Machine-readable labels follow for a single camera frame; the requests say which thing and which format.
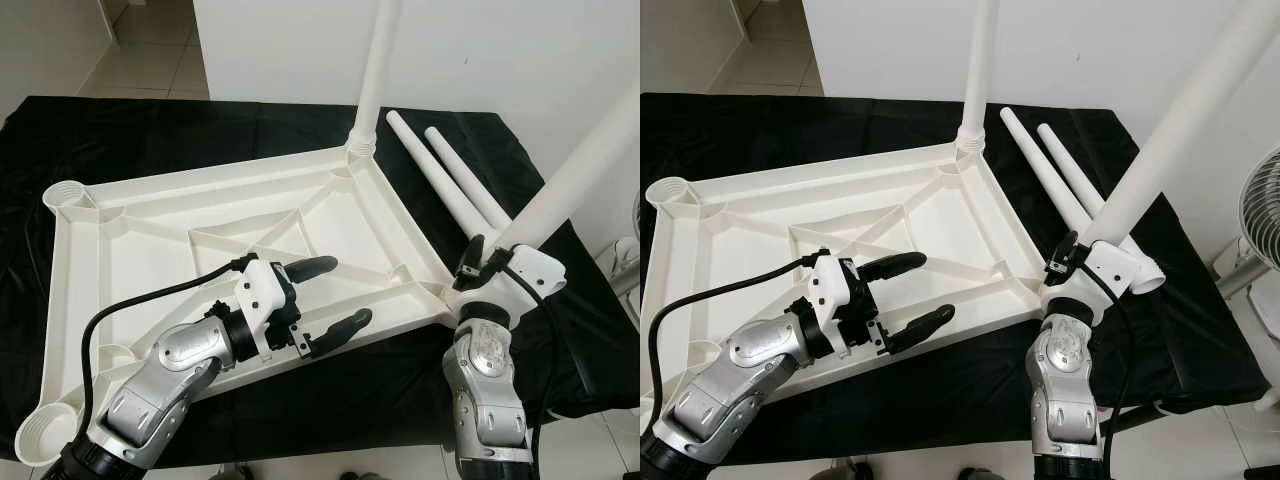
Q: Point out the dark grey metal table leg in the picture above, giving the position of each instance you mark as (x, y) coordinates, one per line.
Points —
(1132, 419)

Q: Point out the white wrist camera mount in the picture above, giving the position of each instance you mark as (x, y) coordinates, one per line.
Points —
(262, 290)
(830, 285)
(1110, 265)
(535, 270)

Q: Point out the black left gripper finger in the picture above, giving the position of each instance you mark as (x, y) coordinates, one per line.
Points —
(895, 265)
(312, 268)
(922, 326)
(342, 328)

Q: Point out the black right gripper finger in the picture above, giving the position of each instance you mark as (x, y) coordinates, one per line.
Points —
(1063, 258)
(472, 262)

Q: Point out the black robot right foot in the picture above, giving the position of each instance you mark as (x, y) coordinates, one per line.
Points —
(362, 476)
(980, 475)

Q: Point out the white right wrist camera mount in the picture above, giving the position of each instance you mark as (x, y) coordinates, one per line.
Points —
(535, 270)
(1110, 265)

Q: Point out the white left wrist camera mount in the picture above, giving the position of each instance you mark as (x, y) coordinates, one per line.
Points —
(262, 290)
(830, 285)

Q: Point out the white plastic children table top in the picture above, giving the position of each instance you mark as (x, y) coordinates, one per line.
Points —
(150, 260)
(740, 260)

